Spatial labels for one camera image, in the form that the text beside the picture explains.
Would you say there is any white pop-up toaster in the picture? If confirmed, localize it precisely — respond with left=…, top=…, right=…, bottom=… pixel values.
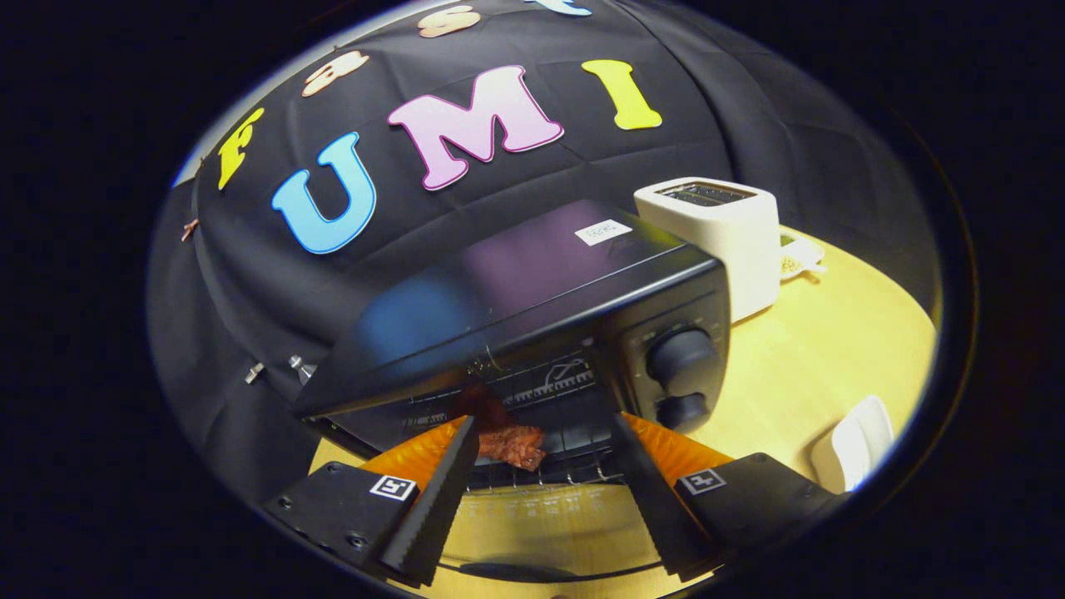
left=634, top=177, right=781, bottom=324

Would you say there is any small white ribbed plate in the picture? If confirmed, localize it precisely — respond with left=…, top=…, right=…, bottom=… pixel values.
left=810, top=395, right=896, bottom=493

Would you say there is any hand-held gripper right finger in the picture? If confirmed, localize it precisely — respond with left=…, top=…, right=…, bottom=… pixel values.
left=613, top=412, right=851, bottom=583

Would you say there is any reddish brown meat slice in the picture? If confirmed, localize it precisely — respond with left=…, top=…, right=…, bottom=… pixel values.
left=477, top=424, right=547, bottom=473

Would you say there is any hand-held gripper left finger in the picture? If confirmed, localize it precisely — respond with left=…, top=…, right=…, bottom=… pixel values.
left=265, top=414, right=481, bottom=587

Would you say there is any white divided snack dish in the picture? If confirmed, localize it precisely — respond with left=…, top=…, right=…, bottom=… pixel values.
left=780, top=235, right=827, bottom=282

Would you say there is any black toaster oven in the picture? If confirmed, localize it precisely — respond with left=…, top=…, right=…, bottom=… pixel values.
left=293, top=198, right=733, bottom=583

